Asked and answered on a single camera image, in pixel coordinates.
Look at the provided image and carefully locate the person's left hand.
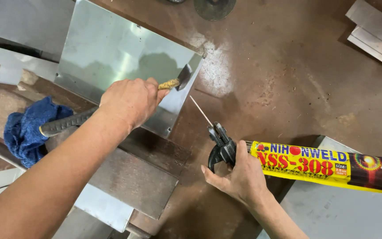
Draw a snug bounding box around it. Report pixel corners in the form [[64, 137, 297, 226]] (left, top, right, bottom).
[[99, 78, 171, 132]]

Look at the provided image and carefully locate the person's right hand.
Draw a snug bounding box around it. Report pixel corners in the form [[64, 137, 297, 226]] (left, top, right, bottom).
[[201, 140, 273, 208]]

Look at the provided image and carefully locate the black welding electrode holder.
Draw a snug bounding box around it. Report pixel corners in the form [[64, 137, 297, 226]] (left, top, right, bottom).
[[207, 121, 238, 174]]

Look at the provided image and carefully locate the chipping hammer with black grip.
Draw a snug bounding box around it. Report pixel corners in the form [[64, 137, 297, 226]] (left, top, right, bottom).
[[39, 63, 193, 138]]

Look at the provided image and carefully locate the yellow welding rod packet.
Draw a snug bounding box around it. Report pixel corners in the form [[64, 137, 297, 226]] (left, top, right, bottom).
[[245, 141, 382, 195]]

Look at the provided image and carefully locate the shiny steel sheet panel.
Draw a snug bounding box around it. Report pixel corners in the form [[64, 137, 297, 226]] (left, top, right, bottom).
[[54, 0, 207, 139]]

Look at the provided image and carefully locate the dark steel plate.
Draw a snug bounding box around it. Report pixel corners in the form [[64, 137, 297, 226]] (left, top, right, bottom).
[[119, 127, 192, 178]]

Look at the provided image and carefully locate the thin welding rod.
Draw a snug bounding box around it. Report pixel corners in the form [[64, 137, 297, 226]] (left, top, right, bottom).
[[190, 95, 214, 127]]

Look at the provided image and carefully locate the rusty steel plate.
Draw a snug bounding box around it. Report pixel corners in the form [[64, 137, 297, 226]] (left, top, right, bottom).
[[45, 128, 179, 220]]

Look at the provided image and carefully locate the grey steel sheet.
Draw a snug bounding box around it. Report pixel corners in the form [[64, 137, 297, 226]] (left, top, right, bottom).
[[0, 0, 76, 64], [0, 41, 59, 86], [0, 168, 135, 233], [257, 134, 382, 239]]

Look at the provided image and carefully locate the blue cloth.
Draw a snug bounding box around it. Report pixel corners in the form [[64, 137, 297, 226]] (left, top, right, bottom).
[[3, 96, 74, 169]]

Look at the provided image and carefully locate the grey grinding disc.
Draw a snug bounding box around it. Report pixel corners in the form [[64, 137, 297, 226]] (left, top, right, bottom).
[[193, 0, 237, 22]]

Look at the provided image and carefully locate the dark steel bar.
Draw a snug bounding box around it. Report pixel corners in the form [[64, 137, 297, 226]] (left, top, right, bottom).
[[0, 137, 30, 172]]

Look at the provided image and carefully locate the stack of steel sheets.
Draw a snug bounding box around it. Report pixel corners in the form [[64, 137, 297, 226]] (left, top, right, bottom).
[[345, 0, 382, 75]]

